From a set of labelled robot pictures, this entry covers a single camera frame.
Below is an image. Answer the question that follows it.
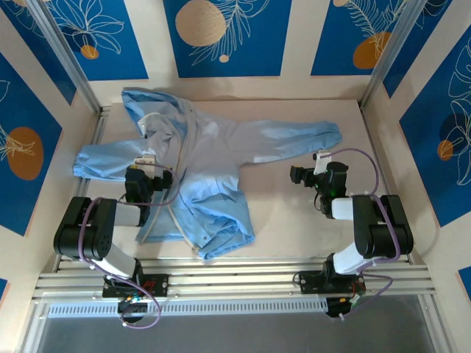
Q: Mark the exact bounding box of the light blue zip jacket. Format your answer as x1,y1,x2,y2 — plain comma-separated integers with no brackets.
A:
71,87,344,261

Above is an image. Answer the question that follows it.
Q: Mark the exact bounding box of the grey metal plate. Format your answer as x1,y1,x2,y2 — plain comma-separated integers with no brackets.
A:
35,293,439,353

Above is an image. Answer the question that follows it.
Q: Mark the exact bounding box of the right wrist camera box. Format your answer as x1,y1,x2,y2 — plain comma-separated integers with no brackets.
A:
313,149,334,176

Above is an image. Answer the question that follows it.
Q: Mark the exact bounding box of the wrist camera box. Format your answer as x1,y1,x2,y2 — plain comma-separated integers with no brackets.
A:
313,149,334,176
134,153,159,174

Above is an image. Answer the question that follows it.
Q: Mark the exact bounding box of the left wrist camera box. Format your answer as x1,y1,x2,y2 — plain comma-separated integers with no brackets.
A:
134,153,159,174

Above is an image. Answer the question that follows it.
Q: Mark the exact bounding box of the aluminium side rail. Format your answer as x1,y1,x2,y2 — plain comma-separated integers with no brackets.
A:
360,106,417,265
54,106,111,273

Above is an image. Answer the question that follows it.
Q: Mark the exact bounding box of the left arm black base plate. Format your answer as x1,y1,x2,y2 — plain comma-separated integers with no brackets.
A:
102,274,170,299

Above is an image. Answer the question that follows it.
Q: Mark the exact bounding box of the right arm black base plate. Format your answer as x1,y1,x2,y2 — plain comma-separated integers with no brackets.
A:
297,270,367,295

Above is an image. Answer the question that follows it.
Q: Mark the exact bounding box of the aluminium base frame rail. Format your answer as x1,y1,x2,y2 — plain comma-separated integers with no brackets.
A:
31,257,441,302

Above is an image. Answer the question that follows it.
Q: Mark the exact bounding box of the white slotted cable duct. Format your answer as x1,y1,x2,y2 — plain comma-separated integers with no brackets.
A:
47,296,328,319

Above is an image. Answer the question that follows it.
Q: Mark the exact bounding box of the aluminium corner post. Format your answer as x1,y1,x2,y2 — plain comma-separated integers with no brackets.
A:
21,0,111,115
358,0,424,111

